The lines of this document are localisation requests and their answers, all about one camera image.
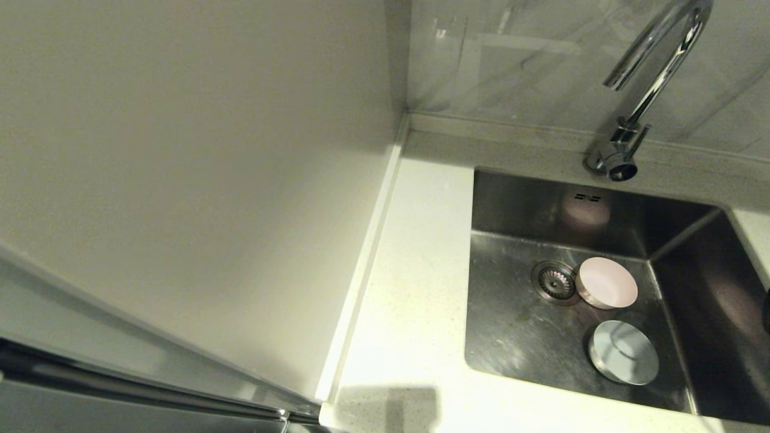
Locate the round metal drain strainer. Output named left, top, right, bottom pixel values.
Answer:
left=531, top=260, right=582, bottom=307

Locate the grey glossy appliance door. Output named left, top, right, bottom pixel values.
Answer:
left=0, top=241, right=322, bottom=433

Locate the white edge trim strip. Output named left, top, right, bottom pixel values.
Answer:
left=314, top=114, right=411, bottom=404

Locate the tall white cabinet panel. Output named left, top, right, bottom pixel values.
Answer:
left=0, top=0, right=410, bottom=402

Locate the steel appliance handle bar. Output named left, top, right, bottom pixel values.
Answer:
left=0, top=337, right=321, bottom=426

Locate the pink bowl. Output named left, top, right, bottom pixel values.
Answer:
left=576, top=257, right=639, bottom=310

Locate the chrome gooseneck faucet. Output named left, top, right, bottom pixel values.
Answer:
left=584, top=0, right=714, bottom=183

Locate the stainless steel sink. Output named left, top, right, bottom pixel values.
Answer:
left=463, top=168, right=770, bottom=425

